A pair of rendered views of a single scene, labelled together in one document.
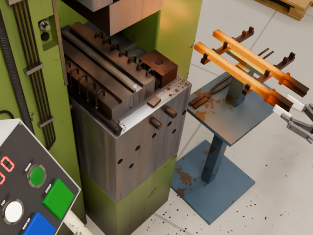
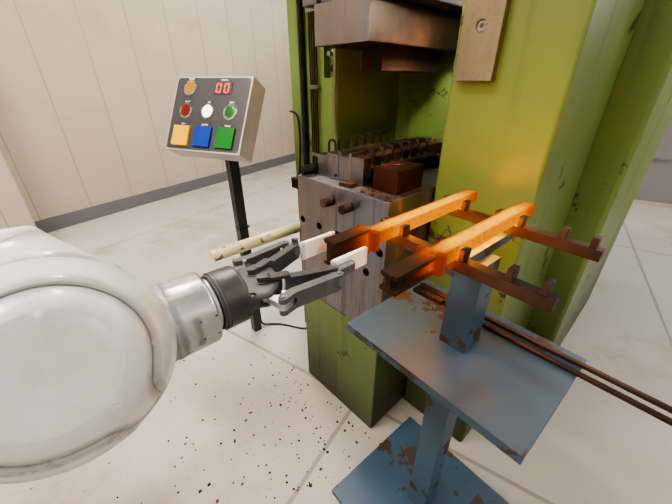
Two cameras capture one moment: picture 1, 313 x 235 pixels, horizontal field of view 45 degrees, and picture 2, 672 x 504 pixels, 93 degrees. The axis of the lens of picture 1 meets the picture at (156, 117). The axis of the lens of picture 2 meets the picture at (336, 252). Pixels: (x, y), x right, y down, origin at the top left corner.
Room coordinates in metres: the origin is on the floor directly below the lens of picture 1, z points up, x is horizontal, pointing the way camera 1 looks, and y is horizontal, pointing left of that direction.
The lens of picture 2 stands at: (0.99, -0.90, 1.18)
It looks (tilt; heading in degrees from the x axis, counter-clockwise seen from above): 28 degrees down; 97
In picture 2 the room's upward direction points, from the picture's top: straight up
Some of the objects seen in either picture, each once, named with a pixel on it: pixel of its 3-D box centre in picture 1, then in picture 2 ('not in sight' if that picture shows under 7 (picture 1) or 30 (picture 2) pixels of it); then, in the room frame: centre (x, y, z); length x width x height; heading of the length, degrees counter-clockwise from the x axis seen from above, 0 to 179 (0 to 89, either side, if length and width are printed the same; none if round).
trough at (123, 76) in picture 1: (98, 56); (389, 146); (1.02, 0.23, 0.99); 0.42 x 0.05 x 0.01; 51
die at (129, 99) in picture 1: (94, 67); (383, 156); (1.00, 0.24, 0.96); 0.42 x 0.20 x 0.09; 51
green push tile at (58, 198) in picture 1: (57, 198); (225, 138); (0.45, 0.23, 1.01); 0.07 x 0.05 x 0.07; 166
